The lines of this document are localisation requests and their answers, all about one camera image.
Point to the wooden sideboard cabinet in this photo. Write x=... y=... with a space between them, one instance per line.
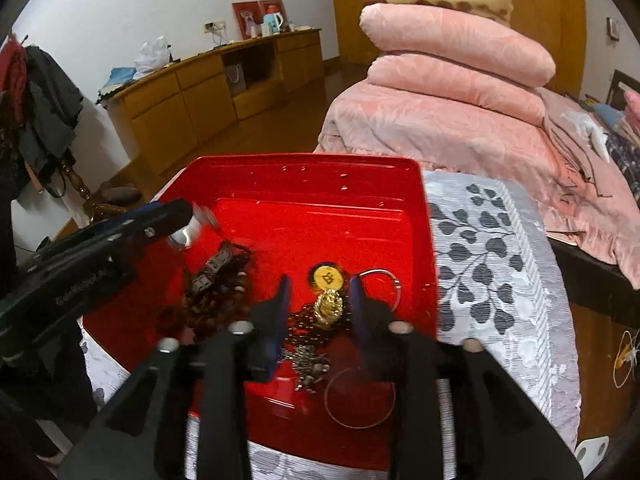
x=165 y=116

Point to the wooden coat stand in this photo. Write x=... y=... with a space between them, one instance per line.
x=109 y=201

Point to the yellow round pendant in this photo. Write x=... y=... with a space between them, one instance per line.
x=326 y=276

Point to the light blue electric kettle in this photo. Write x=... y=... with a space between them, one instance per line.
x=273 y=18

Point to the blue folded cloth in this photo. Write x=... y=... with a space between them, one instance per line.
x=119 y=76

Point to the silver wrist watch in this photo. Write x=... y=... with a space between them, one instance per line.
x=205 y=251

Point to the small gold charm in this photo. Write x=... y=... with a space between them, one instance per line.
x=328 y=308

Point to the dark bed headboard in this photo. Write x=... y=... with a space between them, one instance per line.
x=620 y=83

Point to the white plastic bag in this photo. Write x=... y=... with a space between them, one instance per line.
x=153 y=56

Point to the upper pink folded quilt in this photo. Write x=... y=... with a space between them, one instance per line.
x=458 y=37

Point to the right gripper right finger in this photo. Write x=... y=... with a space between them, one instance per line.
x=458 y=414

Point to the pink bed sheet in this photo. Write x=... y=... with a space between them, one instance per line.
x=452 y=136

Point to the wall switch panel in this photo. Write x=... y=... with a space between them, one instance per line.
x=612 y=29

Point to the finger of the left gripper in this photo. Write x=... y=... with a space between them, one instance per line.
x=150 y=224

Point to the lower pink folded quilt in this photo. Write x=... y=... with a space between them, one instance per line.
x=424 y=74

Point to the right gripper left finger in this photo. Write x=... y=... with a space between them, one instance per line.
x=141 y=432

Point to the red metal tin box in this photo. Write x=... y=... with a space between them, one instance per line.
x=292 y=211

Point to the pink folded quilt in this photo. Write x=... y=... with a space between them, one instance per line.
x=458 y=37
x=424 y=74

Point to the red picture box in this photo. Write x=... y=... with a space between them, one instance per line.
x=249 y=16

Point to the red hanging garment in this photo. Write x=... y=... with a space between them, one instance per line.
x=13 y=78

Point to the dark hanging jackets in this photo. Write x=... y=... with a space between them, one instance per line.
x=34 y=151

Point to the folded pink cloth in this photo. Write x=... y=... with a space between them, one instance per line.
x=632 y=109

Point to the plaid folded shirt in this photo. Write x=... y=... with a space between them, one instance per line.
x=626 y=156

